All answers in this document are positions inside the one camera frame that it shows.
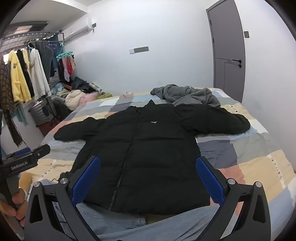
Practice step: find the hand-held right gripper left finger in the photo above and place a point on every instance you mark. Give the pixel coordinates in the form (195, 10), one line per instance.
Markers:
(86, 179)

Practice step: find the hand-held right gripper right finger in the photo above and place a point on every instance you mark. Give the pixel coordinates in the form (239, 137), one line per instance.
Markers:
(209, 180)

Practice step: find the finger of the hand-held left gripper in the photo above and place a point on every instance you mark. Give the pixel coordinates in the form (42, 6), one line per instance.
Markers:
(42, 150)

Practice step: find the black puffer jacket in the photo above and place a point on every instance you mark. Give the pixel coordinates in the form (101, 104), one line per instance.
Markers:
(148, 150)

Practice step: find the person's left hand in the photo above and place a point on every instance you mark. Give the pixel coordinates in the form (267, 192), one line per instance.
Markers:
(18, 197)

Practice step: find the grey suitcase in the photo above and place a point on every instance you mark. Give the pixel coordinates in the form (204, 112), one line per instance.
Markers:
(42, 111)

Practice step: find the teal hanging cloth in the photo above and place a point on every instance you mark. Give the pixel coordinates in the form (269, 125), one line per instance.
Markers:
(22, 114)

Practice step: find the patchwork bed blanket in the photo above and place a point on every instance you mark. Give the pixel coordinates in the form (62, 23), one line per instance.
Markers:
(249, 157)

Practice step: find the brown houndstooth coat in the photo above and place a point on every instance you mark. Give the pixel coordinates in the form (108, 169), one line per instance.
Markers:
(7, 104)

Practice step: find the cream fluffy garment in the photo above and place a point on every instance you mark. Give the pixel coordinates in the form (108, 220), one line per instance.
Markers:
(74, 99)

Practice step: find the pink cloth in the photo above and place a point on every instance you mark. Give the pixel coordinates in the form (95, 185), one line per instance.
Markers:
(89, 98)

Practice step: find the person's jeans legs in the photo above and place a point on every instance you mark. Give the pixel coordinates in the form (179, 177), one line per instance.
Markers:
(143, 228)

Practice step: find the yellow hooded jacket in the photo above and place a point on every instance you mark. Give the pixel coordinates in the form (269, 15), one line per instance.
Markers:
(17, 78)

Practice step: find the white hooded jacket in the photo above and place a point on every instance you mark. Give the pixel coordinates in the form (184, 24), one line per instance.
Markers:
(38, 74)

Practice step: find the green plush item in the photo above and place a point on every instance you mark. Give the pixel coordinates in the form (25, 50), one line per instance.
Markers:
(104, 95)

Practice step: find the grey fleece jacket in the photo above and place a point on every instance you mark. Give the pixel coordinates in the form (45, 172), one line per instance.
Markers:
(189, 95)

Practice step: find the dark grey hanging sweater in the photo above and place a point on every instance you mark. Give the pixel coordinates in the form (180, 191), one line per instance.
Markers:
(45, 58)

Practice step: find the green clip hanger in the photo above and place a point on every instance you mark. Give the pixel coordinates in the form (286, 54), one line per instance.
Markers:
(64, 55)

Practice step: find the white air conditioner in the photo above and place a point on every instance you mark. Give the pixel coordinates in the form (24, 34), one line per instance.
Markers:
(78, 30)

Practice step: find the grey door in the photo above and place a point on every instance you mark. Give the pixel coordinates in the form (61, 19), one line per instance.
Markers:
(227, 46)

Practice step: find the grey wall panel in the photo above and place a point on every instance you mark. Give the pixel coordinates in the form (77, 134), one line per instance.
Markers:
(138, 49)

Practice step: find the dark wall switch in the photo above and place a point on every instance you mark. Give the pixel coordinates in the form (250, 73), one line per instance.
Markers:
(246, 34)

